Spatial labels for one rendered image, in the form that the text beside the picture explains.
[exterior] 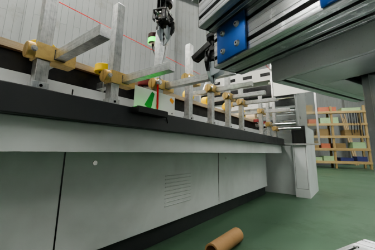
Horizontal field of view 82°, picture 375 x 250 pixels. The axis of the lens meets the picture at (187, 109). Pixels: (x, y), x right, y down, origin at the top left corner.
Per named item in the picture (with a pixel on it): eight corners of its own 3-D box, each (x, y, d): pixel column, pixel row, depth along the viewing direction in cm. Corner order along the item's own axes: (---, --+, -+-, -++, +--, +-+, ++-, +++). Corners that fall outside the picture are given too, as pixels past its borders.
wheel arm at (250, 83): (253, 86, 135) (253, 81, 136) (251, 85, 132) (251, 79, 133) (189, 97, 165) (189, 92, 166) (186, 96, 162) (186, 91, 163)
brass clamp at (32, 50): (76, 68, 71) (77, 54, 72) (27, 53, 61) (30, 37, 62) (67, 72, 75) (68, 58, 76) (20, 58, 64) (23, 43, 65)
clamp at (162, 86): (173, 93, 111) (174, 83, 112) (154, 86, 101) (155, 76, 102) (166, 94, 115) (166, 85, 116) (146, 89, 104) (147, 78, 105)
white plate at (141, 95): (174, 116, 110) (175, 97, 112) (134, 107, 89) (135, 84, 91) (173, 116, 110) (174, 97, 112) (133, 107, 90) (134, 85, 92)
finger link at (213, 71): (219, 79, 87) (218, 57, 89) (206, 82, 90) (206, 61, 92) (222, 81, 89) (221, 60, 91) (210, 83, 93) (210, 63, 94)
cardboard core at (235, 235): (243, 229, 129) (218, 245, 105) (243, 243, 127) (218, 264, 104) (230, 225, 133) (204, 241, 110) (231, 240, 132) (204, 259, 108)
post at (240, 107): (244, 139, 181) (243, 84, 190) (243, 139, 178) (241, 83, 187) (240, 140, 183) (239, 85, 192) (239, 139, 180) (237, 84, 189)
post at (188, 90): (192, 122, 123) (193, 44, 132) (188, 121, 120) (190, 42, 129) (187, 123, 125) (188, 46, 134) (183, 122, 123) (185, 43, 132)
